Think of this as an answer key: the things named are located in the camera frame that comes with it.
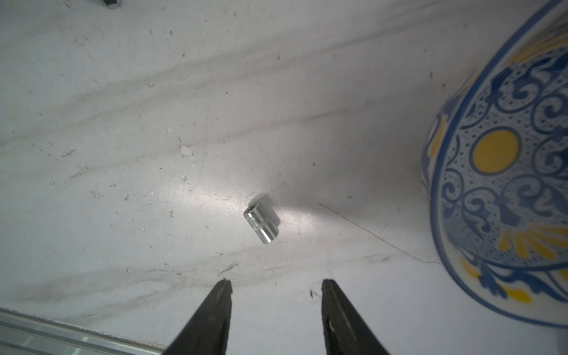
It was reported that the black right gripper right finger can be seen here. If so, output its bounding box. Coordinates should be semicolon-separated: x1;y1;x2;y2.
322;279;389;355

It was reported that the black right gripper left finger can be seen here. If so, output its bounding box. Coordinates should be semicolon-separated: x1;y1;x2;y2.
164;279;232;355

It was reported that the small chrome socket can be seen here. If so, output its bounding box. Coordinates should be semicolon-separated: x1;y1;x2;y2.
243;199;280;244

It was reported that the blue yellow patterned bowl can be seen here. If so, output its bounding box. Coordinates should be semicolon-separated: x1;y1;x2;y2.
422;1;567;328

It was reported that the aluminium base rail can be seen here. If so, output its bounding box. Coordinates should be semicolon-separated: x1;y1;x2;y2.
1;309;165;354

